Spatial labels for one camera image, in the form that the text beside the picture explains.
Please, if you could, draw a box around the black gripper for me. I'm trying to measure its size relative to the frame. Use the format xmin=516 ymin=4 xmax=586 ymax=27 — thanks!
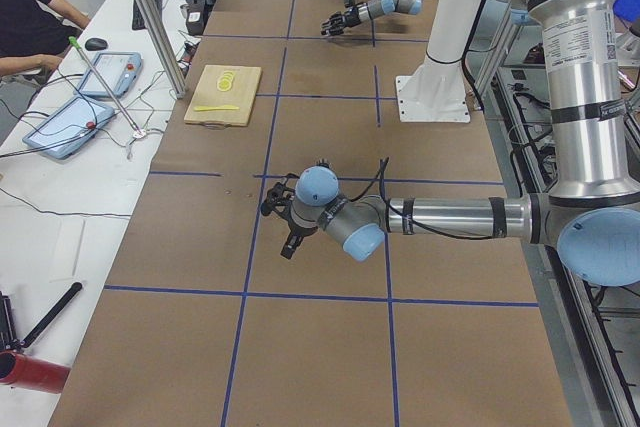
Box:
xmin=321 ymin=7 xmax=361 ymax=37
xmin=280 ymin=217 xmax=318 ymax=259

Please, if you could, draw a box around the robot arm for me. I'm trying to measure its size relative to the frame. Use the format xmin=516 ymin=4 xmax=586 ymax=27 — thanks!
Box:
xmin=261 ymin=0 xmax=639 ymax=286
xmin=321 ymin=0 xmax=422 ymax=37

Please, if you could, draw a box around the lemon slice front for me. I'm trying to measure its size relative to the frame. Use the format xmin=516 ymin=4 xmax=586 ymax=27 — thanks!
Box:
xmin=216 ymin=82 xmax=233 ymax=92

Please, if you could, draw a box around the yellow plastic knife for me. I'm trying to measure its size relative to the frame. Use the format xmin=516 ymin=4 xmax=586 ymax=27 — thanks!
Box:
xmin=193 ymin=104 xmax=240 ymax=112

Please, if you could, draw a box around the black box with label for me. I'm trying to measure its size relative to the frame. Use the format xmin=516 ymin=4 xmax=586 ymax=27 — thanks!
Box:
xmin=185 ymin=1 xmax=206 ymax=36

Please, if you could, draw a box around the wooden cutting board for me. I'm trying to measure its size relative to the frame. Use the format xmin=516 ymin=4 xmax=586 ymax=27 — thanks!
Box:
xmin=184 ymin=65 xmax=262 ymax=127

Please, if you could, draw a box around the black keyboard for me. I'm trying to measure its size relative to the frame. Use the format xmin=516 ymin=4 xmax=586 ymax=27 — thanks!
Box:
xmin=131 ymin=0 xmax=164 ymax=31

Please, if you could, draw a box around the far blue teach pendant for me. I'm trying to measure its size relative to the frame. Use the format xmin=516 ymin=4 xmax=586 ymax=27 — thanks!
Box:
xmin=78 ymin=51 xmax=142 ymax=99

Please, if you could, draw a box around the blue teach pendant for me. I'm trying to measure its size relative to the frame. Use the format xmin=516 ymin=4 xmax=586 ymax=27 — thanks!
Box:
xmin=22 ymin=95 xmax=115 ymax=160
xmin=78 ymin=51 xmax=142 ymax=99

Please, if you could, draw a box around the black computer mouse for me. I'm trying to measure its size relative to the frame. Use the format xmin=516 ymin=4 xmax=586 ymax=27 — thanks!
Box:
xmin=84 ymin=37 xmax=108 ymax=51

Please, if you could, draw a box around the near blue teach pendant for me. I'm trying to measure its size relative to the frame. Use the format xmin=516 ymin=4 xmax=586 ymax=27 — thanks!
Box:
xmin=22 ymin=95 xmax=115 ymax=160

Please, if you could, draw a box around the seated person black shirt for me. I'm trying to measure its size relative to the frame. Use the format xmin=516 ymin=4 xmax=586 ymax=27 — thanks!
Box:
xmin=0 ymin=0 xmax=92 ymax=76

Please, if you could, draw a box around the red cylinder bottle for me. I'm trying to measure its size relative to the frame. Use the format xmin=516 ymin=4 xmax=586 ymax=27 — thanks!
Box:
xmin=1 ymin=351 xmax=70 ymax=394

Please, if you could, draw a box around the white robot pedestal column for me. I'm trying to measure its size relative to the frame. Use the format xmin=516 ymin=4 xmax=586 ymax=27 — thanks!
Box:
xmin=396 ymin=0 xmax=482 ymax=123

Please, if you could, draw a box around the aluminium frame post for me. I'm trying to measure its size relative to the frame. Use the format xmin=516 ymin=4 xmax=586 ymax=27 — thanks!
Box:
xmin=135 ymin=0 xmax=186 ymax=99

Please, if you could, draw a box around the green handled reacher stick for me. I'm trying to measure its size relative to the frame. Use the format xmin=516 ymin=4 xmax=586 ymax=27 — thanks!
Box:
xmin=69 ymin=36 xmax=147 ymax=139

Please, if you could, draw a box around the black tripod handle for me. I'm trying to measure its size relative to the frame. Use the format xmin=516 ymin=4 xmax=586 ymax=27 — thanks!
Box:
xmin=12 ymin=282 xmax=83 ymax=350

